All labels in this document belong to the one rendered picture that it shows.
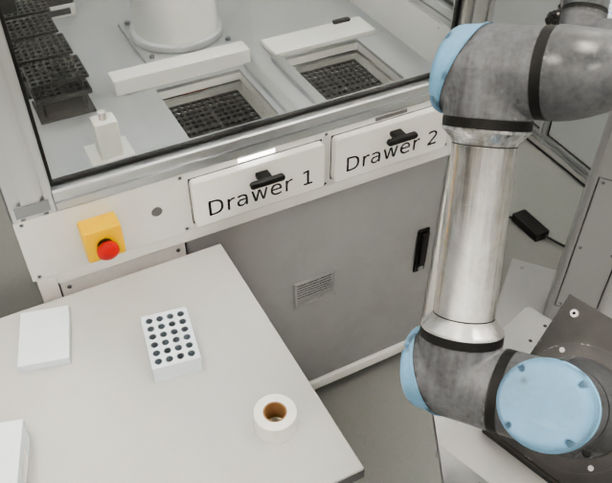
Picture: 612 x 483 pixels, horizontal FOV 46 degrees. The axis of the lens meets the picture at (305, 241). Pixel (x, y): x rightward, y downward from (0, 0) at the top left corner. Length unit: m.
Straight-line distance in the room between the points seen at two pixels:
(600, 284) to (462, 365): 1.33
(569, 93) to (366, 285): 1.11
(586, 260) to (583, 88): 1.36
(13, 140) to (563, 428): 0.93
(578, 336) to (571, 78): 0.45
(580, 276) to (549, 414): 1.34
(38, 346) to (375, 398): 1.12
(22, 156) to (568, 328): 0.92
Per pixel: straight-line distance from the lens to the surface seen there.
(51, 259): 1.44
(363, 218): 1.74
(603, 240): 2.19
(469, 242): 0.97
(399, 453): 2.10
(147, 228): 1.45
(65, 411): 1.30
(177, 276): 1.46
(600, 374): 1.14
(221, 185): 1.43
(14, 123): 1.26
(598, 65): 0.92
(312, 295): 1.85
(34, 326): 1.42
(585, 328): 1.20
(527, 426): 0.98
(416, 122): 1.61
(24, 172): 1.31
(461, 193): 0.97
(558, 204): 2.96
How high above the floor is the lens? 1.79
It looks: 43 degrees down
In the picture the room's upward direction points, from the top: straight up
